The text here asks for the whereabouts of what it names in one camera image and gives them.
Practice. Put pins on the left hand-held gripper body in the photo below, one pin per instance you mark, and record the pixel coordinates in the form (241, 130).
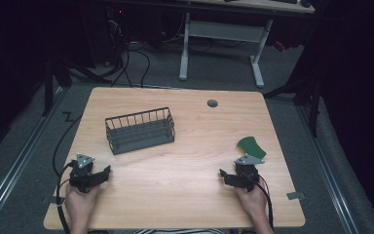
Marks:
(83, 182)

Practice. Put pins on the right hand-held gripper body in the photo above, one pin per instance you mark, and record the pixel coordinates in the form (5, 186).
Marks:
(248, 175)

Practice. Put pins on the person's left hand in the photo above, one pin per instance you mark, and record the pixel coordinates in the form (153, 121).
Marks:
(79, 204)

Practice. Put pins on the person's right hand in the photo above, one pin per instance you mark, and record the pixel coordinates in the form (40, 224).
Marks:
(254, 203)

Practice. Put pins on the green flat sheet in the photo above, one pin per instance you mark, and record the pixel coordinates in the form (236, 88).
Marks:
(252, 148)

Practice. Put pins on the grey tape piece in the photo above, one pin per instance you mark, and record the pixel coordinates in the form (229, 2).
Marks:
(295, 195)

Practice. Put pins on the person's striped clothing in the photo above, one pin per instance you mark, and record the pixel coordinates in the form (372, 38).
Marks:
(181, 231)

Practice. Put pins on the black metal stand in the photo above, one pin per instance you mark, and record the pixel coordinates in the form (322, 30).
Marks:
(315, 107)
(48, 87)

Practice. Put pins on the dark computer tower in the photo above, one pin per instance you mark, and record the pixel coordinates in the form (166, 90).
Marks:
(105, 32)

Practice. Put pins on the black keyboard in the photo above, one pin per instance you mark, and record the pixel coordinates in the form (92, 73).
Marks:
(284, 1)

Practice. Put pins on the black computer mouse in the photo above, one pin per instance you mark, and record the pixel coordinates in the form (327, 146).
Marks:
(306, 3)

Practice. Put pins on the metal floor rail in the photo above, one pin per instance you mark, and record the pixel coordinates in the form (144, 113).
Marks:
(16, 162)
(329, 169)

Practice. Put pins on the white metal frame desk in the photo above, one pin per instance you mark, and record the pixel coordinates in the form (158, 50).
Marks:
(225, 32)

